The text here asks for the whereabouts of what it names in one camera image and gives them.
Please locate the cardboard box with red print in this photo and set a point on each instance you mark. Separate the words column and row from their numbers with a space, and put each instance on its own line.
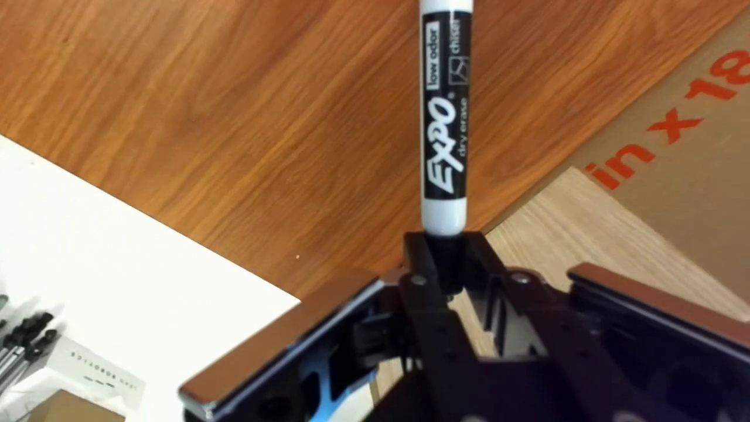
column 695, row 178

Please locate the light wooden plank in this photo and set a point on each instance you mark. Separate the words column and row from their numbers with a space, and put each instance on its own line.
column 576, row 225

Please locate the white small box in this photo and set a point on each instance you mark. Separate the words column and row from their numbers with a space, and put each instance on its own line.
column 84, row 372

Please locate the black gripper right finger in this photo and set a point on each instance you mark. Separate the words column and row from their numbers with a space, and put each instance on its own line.
column 623, row 344

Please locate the white marker with black label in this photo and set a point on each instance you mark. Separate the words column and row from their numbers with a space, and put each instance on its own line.
column 446, row 117

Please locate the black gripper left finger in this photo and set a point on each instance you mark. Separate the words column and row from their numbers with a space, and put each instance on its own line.
column 295, row 344

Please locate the black pen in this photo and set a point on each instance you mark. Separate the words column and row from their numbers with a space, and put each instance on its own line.
column 26, row 328
column 30, row 352

